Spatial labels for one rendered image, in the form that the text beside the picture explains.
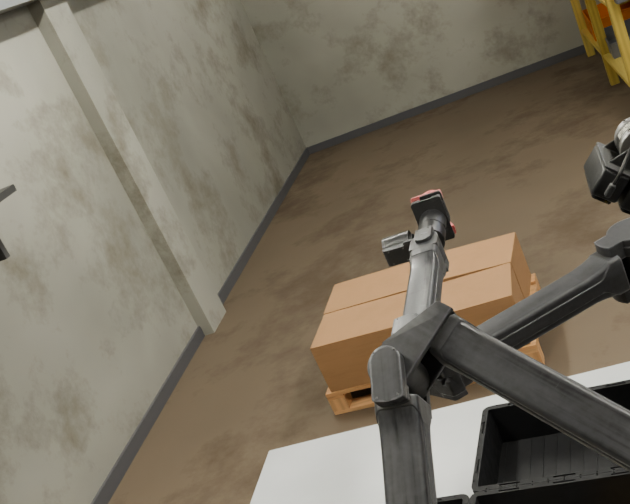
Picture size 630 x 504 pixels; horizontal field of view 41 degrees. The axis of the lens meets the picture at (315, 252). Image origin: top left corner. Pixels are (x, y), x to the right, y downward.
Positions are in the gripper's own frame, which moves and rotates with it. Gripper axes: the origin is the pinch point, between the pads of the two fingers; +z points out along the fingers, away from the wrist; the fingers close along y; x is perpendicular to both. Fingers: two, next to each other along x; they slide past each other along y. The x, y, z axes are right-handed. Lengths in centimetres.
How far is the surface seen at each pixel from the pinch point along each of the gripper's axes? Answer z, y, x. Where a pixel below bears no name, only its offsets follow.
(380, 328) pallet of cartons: 162, 110, -72
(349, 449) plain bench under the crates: 28, 77, -56
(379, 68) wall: 692, 98, -123
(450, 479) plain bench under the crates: 3, 76, -23
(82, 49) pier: 324, -48, -227
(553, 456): -13, 63, 7
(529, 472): -17, 63, 1
